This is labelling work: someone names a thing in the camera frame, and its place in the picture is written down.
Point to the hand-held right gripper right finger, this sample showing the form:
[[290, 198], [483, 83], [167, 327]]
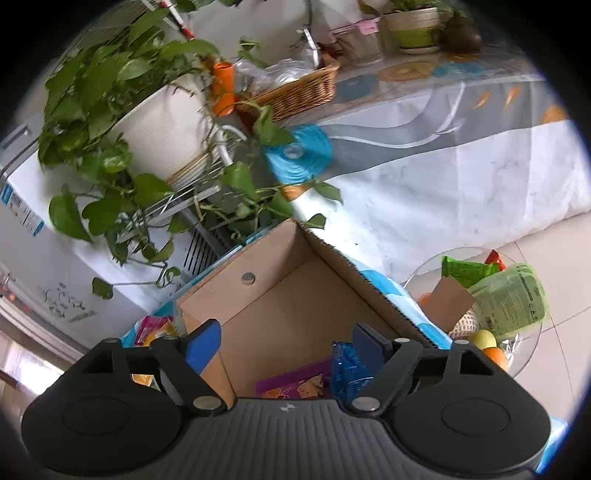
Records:
[[367, 342]]

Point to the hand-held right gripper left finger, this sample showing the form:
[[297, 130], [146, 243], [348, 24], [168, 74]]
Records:
[[205, 341]]

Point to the blue snack packet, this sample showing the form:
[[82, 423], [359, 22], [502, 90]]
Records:
[[347, 371]]

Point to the large yellow snack packet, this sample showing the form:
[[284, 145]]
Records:
[[162, 333]]

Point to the cardboard box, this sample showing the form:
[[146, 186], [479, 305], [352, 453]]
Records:
[[277, 300]]

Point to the blue checked tablecloth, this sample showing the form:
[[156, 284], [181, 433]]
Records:
[[397, 297]]

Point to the pink snack packet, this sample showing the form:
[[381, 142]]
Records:
[[147, 325]]

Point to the purple snack packet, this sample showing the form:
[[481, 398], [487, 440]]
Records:
[[295, 385]]

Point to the brown cardboard piece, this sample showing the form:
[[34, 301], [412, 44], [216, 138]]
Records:
[[450, 304]]

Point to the clear bowl of groceries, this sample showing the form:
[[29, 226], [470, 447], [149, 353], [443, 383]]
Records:
[[427, 272]]

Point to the fruit in foam net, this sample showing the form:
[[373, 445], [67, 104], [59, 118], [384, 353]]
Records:
[[464, 325]]

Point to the yellow green apple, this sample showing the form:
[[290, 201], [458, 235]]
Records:
[[482, 339]]

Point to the orange fruit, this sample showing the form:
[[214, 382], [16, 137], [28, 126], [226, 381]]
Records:
[[496, 357]]

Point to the light green snack packet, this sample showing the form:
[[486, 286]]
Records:
[[508, 300]]

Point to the metal plant stand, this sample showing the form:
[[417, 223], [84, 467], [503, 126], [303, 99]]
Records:
[[203, 191]]

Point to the small red snack packet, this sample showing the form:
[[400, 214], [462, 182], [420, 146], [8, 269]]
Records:
[[495, 261]]

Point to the white refrigerator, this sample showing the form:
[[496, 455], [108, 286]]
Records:
[[27, 258]]

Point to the blue pleated round fan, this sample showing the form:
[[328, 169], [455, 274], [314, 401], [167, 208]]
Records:
[[300, 152]]

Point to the grey white printed tablecloth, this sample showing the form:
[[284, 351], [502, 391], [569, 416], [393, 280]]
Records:
[[461, 157]]

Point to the large white plant pot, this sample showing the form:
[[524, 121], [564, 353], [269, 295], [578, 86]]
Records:
[[157, 134]]

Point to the orange plastic cup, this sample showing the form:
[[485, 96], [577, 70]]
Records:
[[224, 104], [224, 74]]

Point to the wicker basket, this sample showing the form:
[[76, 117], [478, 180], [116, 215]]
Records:
[[295, 92]]

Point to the green pothos plant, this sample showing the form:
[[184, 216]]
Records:
[[106, 78]]

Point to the clear plastic bags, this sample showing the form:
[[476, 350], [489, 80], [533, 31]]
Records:
[[286, 69]]

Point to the green and white plant pot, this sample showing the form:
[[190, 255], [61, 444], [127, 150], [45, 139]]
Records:
[[413, 30]]

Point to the brown teapot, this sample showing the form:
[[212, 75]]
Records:
[[461, 34]]

